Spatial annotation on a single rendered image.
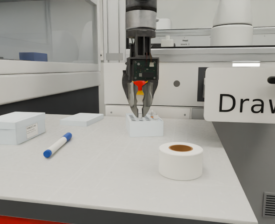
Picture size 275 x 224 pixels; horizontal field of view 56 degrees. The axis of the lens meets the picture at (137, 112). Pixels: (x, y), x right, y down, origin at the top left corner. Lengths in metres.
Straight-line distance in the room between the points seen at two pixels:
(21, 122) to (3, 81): 0.39
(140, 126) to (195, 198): 0.31
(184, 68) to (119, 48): 0.23
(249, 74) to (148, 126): 0.25
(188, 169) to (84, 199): 0.16
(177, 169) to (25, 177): 0.23
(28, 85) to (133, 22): 0.62
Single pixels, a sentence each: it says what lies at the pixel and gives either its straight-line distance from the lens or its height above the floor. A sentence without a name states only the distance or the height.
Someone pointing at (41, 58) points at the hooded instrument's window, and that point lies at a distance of 1.25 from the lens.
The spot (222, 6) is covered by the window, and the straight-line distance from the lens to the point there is 0.92.
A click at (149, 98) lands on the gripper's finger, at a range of 0.64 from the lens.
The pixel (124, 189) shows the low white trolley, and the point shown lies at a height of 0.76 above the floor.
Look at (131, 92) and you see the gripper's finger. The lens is 0.66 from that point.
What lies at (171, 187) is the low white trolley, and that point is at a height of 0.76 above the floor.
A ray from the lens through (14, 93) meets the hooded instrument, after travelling 1.05.
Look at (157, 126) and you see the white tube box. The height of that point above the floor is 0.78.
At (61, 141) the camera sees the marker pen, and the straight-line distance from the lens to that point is 0.57.
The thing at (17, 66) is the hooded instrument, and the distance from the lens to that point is 1.07.
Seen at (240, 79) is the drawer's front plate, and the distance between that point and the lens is 0.55.
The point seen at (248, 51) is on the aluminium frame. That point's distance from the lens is 0.90.
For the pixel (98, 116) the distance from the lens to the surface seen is 0.83.
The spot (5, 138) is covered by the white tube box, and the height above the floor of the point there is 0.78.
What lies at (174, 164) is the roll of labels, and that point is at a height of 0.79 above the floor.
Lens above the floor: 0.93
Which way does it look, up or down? 10 degrees down
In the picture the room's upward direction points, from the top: straight up
